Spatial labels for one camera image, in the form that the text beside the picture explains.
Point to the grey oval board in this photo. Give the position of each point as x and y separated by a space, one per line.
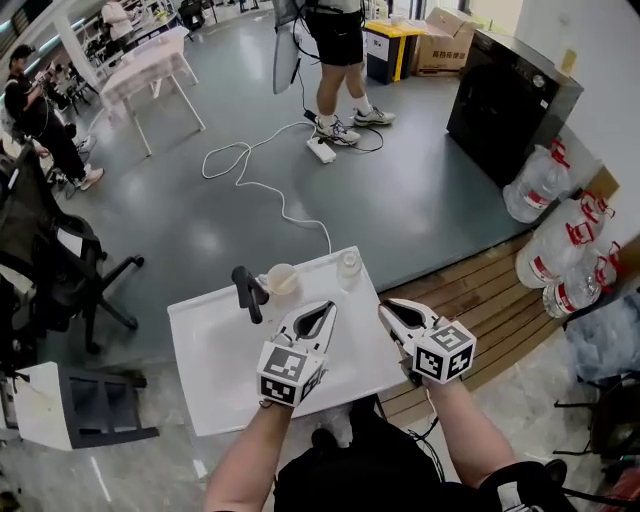
284 55

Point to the translucent plastic cup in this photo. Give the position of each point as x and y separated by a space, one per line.
282 280

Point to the yellow and black bin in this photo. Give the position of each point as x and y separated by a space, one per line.
387 50

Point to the cardboard box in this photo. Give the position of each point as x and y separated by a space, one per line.
442 50

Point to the clear plastic bag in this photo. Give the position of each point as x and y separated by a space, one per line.
605 335

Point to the person's left forearm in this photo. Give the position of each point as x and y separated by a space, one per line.
250 450

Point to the black metal chair frame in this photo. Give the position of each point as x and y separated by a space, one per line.
610 420

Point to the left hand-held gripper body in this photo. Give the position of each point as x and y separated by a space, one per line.
280 367

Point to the black office chair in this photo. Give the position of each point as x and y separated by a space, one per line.
45 250

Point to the white table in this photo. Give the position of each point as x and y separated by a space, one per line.
145 65

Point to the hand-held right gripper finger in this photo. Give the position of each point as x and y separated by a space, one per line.
395 327
417 310

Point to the clear plastic bottle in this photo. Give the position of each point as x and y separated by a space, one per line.
349 270

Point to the wooden slat platform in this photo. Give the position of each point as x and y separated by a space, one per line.
480 300

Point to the white open cabinet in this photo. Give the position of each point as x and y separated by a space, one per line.
45 405

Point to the white sink counter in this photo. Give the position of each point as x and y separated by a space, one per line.
220 390

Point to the white power strip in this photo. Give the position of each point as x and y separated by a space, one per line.
321 150

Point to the person's right forearm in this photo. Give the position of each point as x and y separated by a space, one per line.
465 430

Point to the black faucet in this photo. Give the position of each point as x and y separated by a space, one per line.
246 290

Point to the person's black clothing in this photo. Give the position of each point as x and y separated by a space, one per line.
360 475

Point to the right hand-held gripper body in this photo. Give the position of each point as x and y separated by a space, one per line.
442 352

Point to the black appliance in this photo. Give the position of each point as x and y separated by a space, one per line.
500 110

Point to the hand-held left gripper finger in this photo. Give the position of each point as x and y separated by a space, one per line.
328 325
300 316

